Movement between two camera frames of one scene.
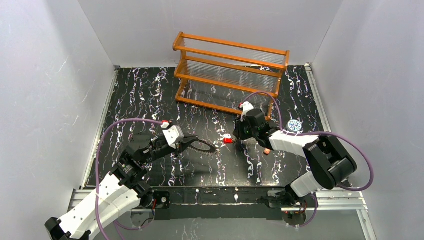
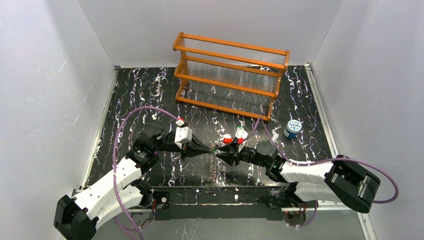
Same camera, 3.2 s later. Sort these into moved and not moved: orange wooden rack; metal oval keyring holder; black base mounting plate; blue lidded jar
Moved: metal oval keyring holder
Not moved: black base mounting plate; orange wooden rack; blue lidded jar
